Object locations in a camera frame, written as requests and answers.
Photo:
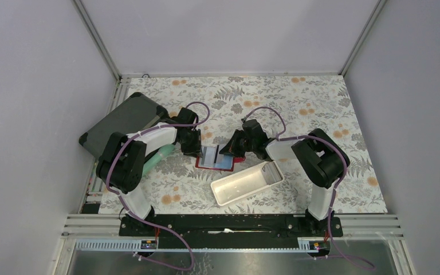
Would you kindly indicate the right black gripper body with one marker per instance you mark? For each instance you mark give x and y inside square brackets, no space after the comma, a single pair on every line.
[242,141]

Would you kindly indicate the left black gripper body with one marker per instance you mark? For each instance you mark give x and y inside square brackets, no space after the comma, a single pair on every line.
[193,136]

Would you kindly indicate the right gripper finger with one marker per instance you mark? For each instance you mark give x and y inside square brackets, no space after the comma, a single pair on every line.
[225,149]
[238,151]

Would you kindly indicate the red card holder wallet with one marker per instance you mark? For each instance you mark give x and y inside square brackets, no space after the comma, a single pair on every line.
[224,162]

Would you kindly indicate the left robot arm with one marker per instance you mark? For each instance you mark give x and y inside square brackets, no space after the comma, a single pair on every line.
[122,163]

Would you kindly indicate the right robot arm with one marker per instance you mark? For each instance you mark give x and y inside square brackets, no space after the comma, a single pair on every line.
[323,161]

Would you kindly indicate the mint green tube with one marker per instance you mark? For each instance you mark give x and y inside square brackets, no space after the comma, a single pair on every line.
[161,153]

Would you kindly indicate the floral table mat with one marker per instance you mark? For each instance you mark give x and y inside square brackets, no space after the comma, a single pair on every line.
[290,105]

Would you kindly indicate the white plastic tray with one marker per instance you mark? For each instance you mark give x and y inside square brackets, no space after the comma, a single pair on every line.
[240,185]

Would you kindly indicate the black hard case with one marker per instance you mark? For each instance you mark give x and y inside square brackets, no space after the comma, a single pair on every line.
[136,113]

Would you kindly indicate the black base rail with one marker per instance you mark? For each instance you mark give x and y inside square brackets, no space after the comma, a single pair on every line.
[108,233]

